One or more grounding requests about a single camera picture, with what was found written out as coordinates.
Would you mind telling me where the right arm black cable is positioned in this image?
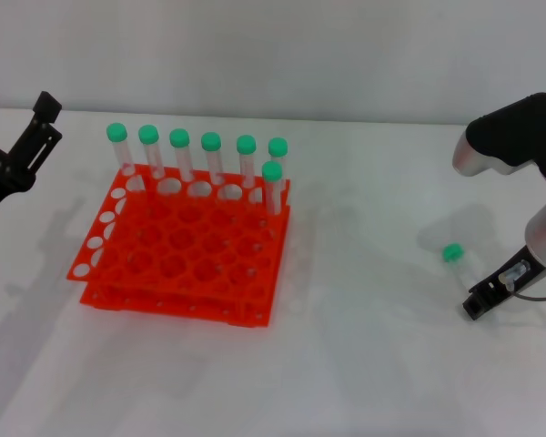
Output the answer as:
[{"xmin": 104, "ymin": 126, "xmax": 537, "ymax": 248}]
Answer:
[{"xmin": 502, "ymin": 259, "xmax": 546, "ymax": 302}]

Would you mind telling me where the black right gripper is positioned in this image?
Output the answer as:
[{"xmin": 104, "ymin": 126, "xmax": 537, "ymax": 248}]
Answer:
[{"xmin": 462, "ymin": 245, "xmax": 546, "ymax": 322}]

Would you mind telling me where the orange plastic test tube rack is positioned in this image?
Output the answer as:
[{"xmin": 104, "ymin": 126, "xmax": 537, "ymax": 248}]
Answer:
[{"xmin": 66, "ymin": 162, "xmax": 292, "ymax": 328}]

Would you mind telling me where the green-capped clear test tube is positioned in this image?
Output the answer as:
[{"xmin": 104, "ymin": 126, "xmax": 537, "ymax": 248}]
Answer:
[
  {"xmin": 260, "ymin": 160, "xmax": 284, "ymax": 217},
  {"xmin": 267, "ymin": 137, "xmax": 289, "ymax": 206},
  {"xmin": 168, "ymin": 127, "xmax": 195, "ymax": 183},
  {"xmin": 105, "ymin": 122, "xmax": 136, "ymax": 177},
  {"xmin": 137, "ymin": 124, "xmax": 166, "ymax": 179},
  {"xmin": 441, "ymin": 243, "xmax": 484, "ymax": 289},
  {"xmin": 200, "ymin": 131, "xmax": 225, "ymax": 187},
  {"xmin": 235, "ymin": 134, "xmax": 258, "ymax": 189}
]

